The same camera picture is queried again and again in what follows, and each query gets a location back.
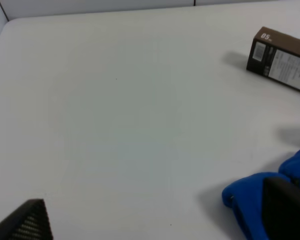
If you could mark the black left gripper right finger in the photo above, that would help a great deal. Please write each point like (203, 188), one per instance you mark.
(281, 209)

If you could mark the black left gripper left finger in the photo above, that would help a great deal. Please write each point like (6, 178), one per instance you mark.
(28, 221)

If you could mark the rolled blue cloth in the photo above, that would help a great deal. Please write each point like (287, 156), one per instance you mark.
(244, 196)

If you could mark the brown rectangular carton box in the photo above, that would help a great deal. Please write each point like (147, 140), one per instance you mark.
(276, 56)

